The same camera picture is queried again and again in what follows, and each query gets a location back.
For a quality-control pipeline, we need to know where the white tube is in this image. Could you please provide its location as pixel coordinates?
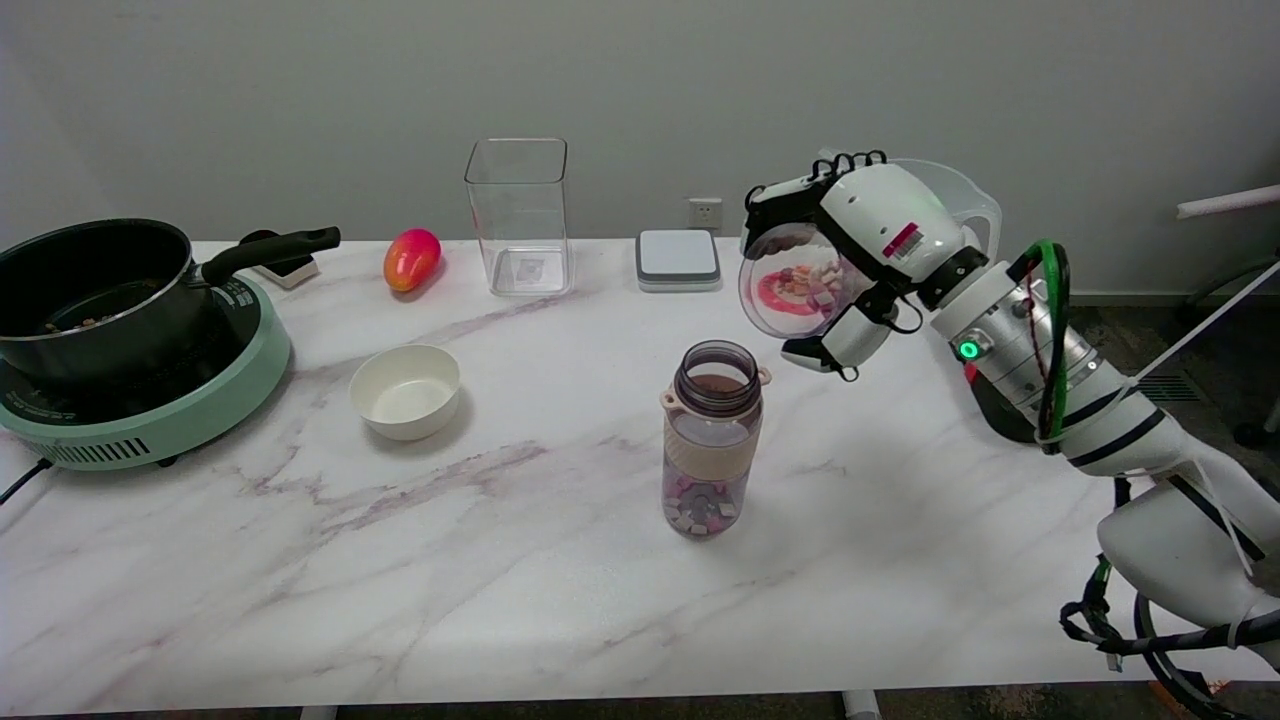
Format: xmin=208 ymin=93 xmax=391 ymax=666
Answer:
xmin=1177 ymin=185 xmax=1280 ymax=220

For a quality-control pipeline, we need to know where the red orange toy mango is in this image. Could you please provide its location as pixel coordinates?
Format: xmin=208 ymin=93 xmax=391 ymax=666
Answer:
xmin=383 ymin=228 xmax=442 ymax=293

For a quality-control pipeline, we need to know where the grey white kitchen scale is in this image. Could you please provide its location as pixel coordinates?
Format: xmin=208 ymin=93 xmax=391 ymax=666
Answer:
xmin=635 ymin=229 xmax=723 ymax=293

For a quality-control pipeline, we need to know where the black power cord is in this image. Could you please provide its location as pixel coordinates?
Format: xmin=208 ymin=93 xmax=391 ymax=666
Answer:
xmin=0 ymin=458 xmax=51 ymax=506

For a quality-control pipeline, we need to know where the black cable bundle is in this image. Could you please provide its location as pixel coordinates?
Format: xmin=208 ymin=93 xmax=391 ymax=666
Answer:
xmin=1060 ymin=478 xmax=1280 ymax=720

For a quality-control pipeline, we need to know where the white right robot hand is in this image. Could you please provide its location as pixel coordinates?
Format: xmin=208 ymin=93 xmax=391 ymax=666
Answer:
xmin=742 ymin=150 xmax=991 ymax=383

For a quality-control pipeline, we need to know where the floor vent grille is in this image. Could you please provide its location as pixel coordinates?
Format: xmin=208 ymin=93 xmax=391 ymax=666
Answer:
xmin=1135 ymin=370 xmax=1201 ymax=404

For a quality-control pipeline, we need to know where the green induction cooker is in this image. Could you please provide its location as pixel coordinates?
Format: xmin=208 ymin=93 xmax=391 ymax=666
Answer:
xmin=0 ymin=272 xmax=292 ymax=471

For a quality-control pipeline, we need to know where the small clear measuring cup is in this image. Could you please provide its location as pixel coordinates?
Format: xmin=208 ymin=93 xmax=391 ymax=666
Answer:
xmin=738 ymin=222 xmax=871 ymax=339

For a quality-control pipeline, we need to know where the clear square plastic container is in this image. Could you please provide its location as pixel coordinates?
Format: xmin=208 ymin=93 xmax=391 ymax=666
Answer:
xmin=464 ymin=138 xmax=574 ymax=298

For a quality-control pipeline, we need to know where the black saucepan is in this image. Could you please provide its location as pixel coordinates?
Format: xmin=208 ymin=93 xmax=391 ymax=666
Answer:
xmin=0 ymin=218 xmax=342 ymax=386

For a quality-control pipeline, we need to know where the green cable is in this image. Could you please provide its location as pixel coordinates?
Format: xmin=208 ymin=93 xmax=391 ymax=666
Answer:
xmin=1008 ymin=240 xmax=1071 ymax=446

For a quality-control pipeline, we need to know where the large clear measuring jug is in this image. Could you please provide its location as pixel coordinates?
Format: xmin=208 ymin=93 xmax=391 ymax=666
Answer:
xmin=895 ymin=158 xmax=1003 ymax=263

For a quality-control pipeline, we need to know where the white bowl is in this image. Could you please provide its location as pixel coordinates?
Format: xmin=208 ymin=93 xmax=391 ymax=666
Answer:
xmin=349 ymin=344 xmax=462 ymax=442

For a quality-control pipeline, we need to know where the small white black device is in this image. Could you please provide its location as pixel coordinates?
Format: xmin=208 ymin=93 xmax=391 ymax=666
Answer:
xmin=240 ymin=230 xmax=320 ymax=291

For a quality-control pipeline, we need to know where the purple water bottle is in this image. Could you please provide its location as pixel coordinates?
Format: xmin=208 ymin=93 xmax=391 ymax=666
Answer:
xmin=660 ymin=340 xmax=773 ymax=541

